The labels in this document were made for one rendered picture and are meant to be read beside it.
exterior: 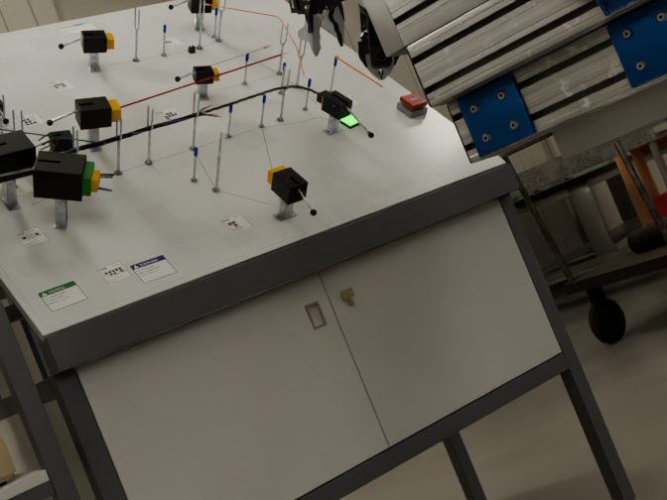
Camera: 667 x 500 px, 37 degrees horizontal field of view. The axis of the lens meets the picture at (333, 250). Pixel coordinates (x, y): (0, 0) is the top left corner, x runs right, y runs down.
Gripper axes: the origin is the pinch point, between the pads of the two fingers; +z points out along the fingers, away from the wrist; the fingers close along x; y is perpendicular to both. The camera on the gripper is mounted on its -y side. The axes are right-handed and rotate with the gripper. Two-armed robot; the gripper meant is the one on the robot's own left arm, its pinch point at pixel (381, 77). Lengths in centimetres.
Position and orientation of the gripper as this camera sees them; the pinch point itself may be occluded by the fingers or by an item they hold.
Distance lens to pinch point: 223.4
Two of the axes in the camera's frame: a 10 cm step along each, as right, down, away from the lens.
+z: 1.0, 5.9, 8.1
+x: -10.0, 0.8, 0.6
